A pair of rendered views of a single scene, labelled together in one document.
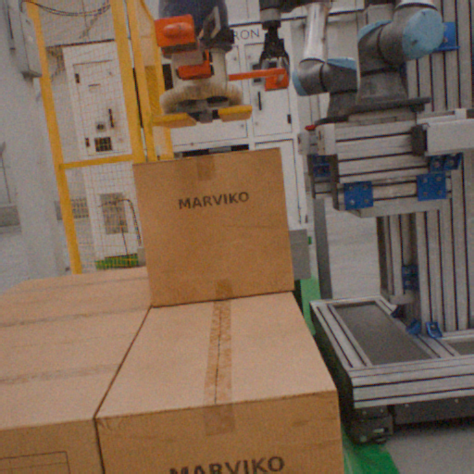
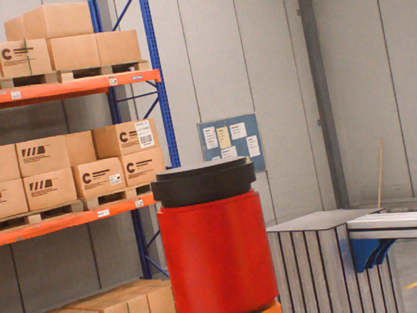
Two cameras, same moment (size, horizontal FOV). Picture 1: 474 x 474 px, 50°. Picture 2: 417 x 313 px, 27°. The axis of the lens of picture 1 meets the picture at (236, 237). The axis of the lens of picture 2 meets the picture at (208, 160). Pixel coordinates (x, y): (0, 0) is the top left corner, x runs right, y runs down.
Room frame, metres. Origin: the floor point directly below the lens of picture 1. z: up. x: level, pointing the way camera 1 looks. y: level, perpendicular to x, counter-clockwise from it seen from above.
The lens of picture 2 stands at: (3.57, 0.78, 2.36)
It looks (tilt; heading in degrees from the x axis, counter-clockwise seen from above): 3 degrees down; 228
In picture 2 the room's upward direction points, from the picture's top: 11 degrees counter-clockwise
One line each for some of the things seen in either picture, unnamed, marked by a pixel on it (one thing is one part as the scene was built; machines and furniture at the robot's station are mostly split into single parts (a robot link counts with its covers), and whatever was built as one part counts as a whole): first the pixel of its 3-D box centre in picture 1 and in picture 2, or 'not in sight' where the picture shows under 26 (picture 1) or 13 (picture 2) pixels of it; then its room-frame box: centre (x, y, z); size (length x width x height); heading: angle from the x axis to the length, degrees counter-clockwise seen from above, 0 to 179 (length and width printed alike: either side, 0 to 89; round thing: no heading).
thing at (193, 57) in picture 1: (187, 52); not in sight; (1.19, 0.06, 1.17); 0.07 x 0.07 x 0.04; 89
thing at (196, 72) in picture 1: (194, 65); not in sight; (1.41, 0.06, 1.18); 0.10 x 0.08 x 0.06; 89
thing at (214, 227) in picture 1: (216, 216); not in sight; (1.67, 0.06, 0.74); 0.60 x 0.40 x 0.40; 1
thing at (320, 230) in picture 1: (320, 230); not in sight; (2.62, -0.44, 0.50); 0.07 x 0.07 x 1.00; 0
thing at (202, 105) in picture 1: (204, 100); not in sight; (1.66, 0.05, 1.12); 0.34 x 0.25 x 0.06; 179
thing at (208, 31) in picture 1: (210, 38); not in sight; (1.12, 0.01, 1.18); 0.31 x 0.03 x 0.05; 11
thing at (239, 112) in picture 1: (234, 109); not in sight; (1.66, -0.04, 1.08); 0.34 x 0.10 x 0.05; 179
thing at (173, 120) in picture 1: (176, 117); not in sight; (1.66, 0.15, 1.08); 0.34 x 0.10 x 0.05; 179
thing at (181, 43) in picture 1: (177, 35); not in sight; (1.06, 0.07, 1.18); 0.08 x 0.07 x 0.05; 179
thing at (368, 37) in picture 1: (379, 47); not in sight; (1.60, -0.50, 1.20); 0.13 x 0.12 x 0.14; 26
